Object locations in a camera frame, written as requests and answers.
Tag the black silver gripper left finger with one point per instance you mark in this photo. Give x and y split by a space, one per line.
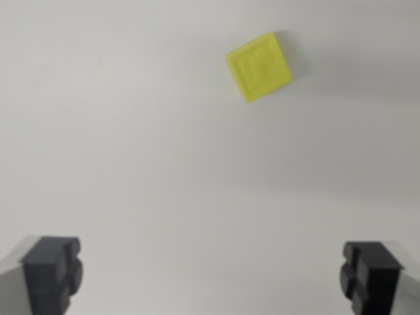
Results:
42 279

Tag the yellow embossed cube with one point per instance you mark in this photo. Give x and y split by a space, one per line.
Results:
259 67

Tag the black silver gripper right finger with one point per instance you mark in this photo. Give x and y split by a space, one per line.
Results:
374 282

